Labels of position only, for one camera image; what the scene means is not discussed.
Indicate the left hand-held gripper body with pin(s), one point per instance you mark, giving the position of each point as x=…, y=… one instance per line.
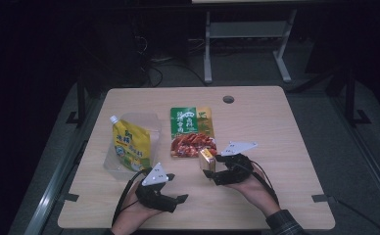
x=153, y=196

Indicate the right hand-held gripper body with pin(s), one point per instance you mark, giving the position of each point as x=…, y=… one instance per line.
x=235, y=169

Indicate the small red and yellow box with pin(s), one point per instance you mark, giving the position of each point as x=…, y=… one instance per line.
x=207, y=160

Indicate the yellow-green spouted pouch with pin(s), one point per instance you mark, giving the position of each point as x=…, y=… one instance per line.
x=131, y=143

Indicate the yellow green snack pouch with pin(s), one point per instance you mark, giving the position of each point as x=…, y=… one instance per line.
x=154, y=125

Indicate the person's right hand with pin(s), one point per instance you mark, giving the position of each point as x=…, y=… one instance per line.
x=255, y=192

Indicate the person's left hand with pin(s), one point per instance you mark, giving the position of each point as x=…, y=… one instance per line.
x=131, y=217

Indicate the green seasoning packet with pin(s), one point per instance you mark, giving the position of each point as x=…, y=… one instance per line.
x=184, y=125

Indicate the black table edge clip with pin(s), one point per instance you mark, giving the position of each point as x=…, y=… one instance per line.
x=71, y=197
x=320, y=198

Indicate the black metal stand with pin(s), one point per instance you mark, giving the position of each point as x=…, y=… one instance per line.
x=81, y=101
x=350, y=98

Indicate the white metal stand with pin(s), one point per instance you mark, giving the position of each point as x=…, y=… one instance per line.
x=248, y=31

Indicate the aluminium floor rail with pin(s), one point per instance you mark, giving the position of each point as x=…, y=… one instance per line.
x=52, y=192
x=370, y=163

